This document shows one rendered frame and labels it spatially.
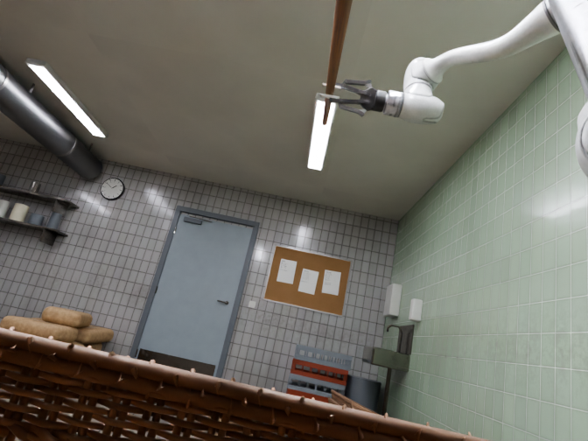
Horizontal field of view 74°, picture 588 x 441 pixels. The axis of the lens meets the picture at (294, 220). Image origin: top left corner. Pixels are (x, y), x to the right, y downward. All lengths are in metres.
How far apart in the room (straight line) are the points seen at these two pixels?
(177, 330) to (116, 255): 1.27
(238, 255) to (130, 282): 1.40
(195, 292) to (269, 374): 1.36
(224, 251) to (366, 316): 1.99
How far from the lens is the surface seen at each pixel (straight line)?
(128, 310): 5.37
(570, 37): 1.00
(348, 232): 5.25
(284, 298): 5.00
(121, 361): 0.30
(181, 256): 5.24
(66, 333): 4.43
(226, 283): 5.07
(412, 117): 1.50
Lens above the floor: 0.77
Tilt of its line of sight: 17 degrees up
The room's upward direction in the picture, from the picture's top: 13 degrees clockwise
